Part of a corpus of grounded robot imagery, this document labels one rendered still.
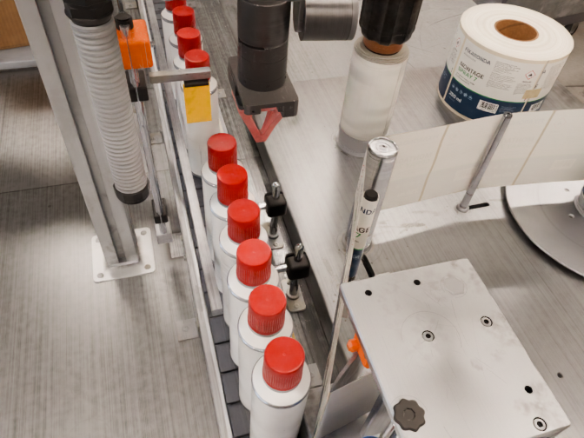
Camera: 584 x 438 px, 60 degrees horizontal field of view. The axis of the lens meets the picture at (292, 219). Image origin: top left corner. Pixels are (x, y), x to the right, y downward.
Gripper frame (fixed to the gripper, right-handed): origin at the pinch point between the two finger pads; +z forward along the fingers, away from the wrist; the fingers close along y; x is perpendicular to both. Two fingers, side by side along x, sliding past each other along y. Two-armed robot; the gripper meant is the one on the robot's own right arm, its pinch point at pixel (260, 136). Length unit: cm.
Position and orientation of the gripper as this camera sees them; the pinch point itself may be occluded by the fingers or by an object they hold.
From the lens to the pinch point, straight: 68.2
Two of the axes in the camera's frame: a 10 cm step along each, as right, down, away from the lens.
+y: -2.7, -7.5, 6.1
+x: -9.6, 1.6, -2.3
